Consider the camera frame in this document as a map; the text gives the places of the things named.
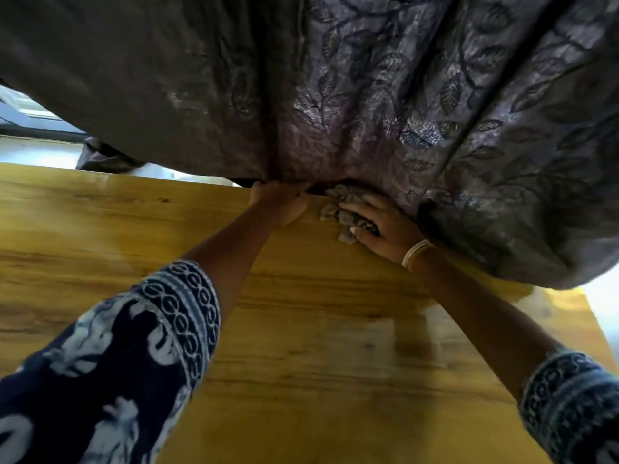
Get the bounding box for person's left hand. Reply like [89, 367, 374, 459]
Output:
[248, 180, 311, 227]

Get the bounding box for person's right hand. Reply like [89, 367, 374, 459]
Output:
[338, 193, 427, 266]

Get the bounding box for brown striped cleaning cloth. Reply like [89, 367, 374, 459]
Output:
[319, 183, 380, 245]

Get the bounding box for person's right forearm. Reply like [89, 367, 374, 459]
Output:
[411, 246, 564, 401]

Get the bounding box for person's left forearm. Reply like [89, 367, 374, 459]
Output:
[181, 207, 284, 324]

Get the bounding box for gold bangles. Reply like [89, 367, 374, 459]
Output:
[401, 238, 435, 273]

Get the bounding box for brown leaf-patterned curtain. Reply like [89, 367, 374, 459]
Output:
[0, 0, 619, 291]

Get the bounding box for wooden table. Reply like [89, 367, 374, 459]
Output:
[0, 162, 619, 464]

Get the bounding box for blue white patterned top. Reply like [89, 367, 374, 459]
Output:
[0, 259, 619, 464]

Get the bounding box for black framed window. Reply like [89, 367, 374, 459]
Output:
[0, 84, 90, 143]

